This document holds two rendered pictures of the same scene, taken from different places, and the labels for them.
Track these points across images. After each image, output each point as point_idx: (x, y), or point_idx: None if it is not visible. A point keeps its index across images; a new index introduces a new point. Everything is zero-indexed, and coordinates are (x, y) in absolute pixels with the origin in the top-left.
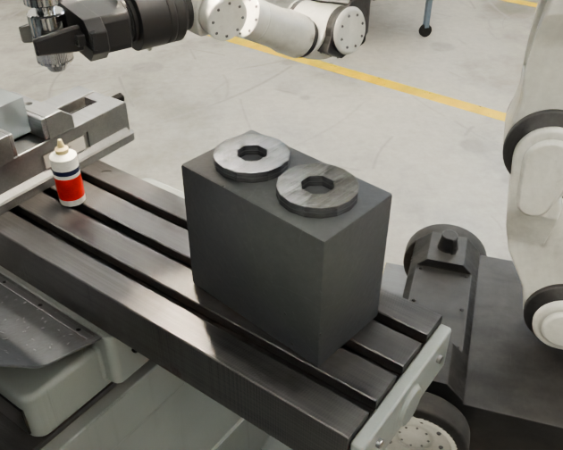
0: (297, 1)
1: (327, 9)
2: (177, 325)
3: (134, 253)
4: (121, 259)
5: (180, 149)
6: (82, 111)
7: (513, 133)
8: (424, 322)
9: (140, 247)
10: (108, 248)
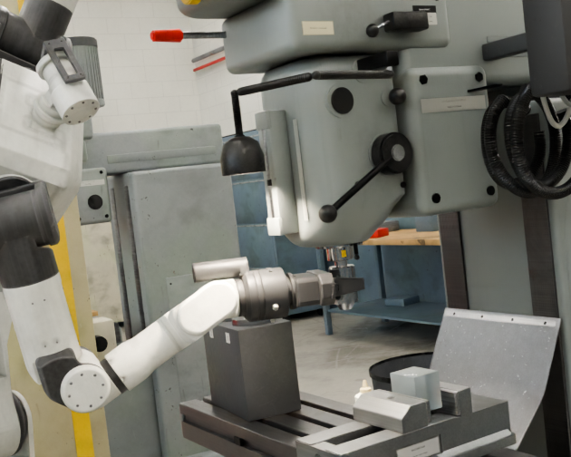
0: (88, 364)
1: (85, 351)
2: (319, 399)
3: (332, 419)
4: (341, 416)
5: None
6: (343, 432)
7: (21, 409)
8: (191, 401)
9: (326, 421)
10: (349, 420)
